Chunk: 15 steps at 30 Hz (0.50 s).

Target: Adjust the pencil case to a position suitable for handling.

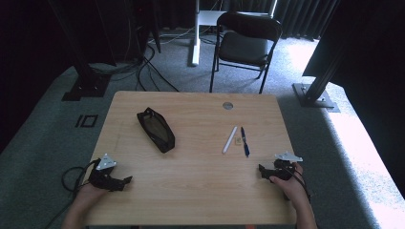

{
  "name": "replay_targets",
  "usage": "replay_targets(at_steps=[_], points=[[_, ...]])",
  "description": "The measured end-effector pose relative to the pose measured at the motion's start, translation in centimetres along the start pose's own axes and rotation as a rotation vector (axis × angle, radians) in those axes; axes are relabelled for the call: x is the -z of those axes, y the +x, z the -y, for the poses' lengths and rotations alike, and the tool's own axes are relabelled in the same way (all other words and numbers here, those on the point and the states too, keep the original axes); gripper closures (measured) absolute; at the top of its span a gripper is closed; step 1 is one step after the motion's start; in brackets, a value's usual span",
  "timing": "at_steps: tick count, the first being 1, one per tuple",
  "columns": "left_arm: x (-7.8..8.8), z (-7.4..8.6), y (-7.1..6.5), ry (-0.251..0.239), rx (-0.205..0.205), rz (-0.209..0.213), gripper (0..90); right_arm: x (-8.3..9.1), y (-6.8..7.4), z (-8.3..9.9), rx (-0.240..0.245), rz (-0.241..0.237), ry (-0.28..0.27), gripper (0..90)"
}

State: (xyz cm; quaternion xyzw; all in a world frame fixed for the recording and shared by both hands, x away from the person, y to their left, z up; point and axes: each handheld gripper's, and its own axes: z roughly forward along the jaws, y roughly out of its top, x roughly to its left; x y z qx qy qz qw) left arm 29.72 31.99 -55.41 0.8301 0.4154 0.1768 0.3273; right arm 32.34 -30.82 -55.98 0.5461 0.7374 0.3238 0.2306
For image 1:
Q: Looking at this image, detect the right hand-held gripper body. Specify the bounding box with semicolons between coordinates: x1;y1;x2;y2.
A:
266;151;304;181

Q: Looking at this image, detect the hand-held gripper black cable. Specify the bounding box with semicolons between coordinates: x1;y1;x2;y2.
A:
280;163;312;203
44;158;100;229

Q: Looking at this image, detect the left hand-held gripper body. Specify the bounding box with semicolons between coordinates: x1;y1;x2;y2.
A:
88;153;124;192

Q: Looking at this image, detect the black folding chair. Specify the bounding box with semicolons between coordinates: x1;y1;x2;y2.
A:
208;10;284;95

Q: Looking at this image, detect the person's right hand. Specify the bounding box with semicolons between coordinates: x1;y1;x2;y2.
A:
269;162;309;212

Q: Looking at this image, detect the dark curtain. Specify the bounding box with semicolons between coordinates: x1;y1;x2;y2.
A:
152;0;339;42

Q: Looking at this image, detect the person's left hand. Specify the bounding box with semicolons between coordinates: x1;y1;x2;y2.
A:
75;181;110;206

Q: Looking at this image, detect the white floor cable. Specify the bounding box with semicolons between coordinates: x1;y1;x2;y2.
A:
148;24;196;46

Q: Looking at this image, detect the white pen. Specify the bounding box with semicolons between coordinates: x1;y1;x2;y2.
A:
221;125;239;156

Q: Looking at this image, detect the black metal stand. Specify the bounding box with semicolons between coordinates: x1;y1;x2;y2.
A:
47;0;113;102
291;0;367;114

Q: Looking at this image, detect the right hand-held gripper black cable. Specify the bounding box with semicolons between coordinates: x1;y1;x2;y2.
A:
280;163;312;203

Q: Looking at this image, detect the blue pen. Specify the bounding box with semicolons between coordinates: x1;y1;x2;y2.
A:
240;126;251;158

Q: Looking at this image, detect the black mesh pencil case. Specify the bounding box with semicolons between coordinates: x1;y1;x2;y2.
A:
136;107;177;155

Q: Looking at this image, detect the left hand-held gripper black cable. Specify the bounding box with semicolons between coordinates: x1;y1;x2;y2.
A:
44;158;100;229

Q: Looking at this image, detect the bundle of black floor cables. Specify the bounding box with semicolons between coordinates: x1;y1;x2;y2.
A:
88;41;180;94

